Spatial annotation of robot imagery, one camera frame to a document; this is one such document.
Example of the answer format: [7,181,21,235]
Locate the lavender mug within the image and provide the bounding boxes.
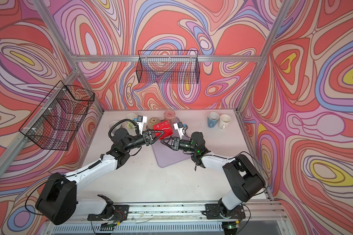
[109,120,121,130]

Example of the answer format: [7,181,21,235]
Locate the red mug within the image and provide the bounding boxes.
[153,120,173,140]

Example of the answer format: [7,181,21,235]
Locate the lavender tray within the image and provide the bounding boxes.
[150,117,195,168]

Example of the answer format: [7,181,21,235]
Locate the black wire basket back wall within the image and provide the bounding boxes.
[136,50,200,84]

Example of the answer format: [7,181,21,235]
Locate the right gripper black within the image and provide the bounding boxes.
[161,136,197,153]

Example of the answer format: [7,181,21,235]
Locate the pink patterned mug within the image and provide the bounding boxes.
[163,110,176,124]

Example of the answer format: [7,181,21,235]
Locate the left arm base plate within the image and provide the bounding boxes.
[87,204,129,222]

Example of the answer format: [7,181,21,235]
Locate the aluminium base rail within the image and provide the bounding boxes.
[39,200,295,235]

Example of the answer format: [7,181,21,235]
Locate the light green mug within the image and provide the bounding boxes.
[126,113,138,130]

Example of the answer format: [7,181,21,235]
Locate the beige ceramic teapot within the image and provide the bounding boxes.
[147,117,160,129]

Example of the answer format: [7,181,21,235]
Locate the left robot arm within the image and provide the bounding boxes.
[35,117,164,225]

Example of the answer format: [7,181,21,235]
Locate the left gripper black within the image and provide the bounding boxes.
[122,131,163,154]

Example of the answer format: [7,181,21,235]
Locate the white mug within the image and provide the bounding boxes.
[218,114,232,130]

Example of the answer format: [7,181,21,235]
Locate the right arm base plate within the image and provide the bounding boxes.
[202,203,246,221]

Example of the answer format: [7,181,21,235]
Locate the black wire basket left wall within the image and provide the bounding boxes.
[19,81,95,151]

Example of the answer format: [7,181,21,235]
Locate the blue floral mug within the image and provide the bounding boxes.
[207,112,220,128]

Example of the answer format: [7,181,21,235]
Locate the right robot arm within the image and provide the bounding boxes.
[161,132,266,219]

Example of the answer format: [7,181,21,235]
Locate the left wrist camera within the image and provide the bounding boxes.
[134,116,148,134]

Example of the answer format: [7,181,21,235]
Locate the black wire basket wall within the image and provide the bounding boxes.
[136,50,200,84]
[19,81,95,151]

